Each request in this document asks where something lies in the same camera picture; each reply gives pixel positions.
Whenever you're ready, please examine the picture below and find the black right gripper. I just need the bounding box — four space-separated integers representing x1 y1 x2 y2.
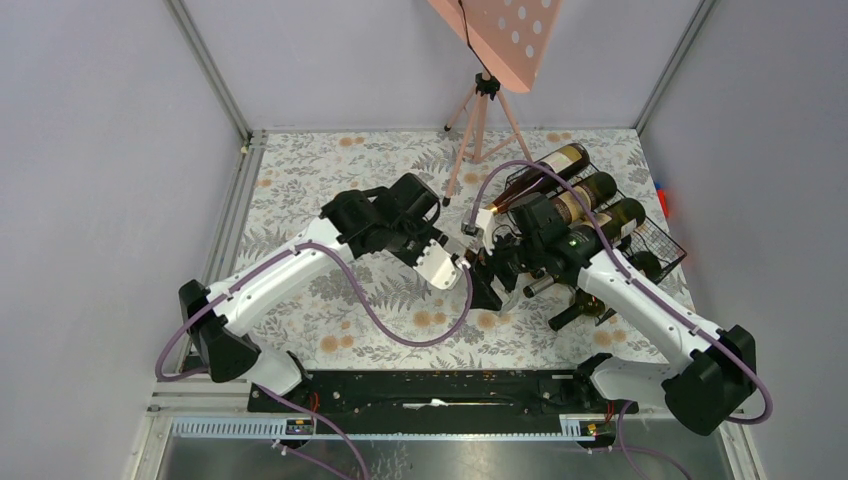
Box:
465 224 543 312

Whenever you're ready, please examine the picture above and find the green wine bottle grey cap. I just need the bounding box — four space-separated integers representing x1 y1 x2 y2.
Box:
522 272 575 299

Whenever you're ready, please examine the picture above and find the olive wine bottle black cap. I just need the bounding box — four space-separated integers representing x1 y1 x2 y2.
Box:
548 289 607 331

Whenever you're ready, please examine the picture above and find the green wine bottle brown label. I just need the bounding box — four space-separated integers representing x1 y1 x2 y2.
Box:
550 172 617 225

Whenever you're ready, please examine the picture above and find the dark wine bottle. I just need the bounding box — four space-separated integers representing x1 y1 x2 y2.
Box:
567 198 646 252

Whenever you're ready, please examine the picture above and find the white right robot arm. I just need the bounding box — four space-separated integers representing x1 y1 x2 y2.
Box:
471 194 766 435

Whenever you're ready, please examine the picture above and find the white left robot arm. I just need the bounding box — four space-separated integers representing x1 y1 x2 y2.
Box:
178 173 457 411

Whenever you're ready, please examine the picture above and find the red wine bottle gold cap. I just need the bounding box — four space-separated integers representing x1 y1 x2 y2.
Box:
484 143 590 214

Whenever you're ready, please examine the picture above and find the pink music stand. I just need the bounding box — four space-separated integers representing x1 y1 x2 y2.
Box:
429 0 563 207

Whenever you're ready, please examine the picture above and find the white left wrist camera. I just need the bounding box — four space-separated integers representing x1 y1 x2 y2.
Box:
413 240 461 290

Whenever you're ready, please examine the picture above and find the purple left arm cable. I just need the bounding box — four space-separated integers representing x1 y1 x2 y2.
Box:
155 241 476 480

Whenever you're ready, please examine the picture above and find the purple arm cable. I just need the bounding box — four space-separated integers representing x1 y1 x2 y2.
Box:
463 160 774 480
155 241 476 480

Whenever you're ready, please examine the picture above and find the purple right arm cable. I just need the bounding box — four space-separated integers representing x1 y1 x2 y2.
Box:
463 160 774 480

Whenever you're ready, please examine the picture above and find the black wire wine rack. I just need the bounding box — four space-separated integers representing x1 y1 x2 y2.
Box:
503 162 688 327

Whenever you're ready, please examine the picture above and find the grey slotted cable duct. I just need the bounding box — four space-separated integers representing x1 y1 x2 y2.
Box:
170 414 595 442

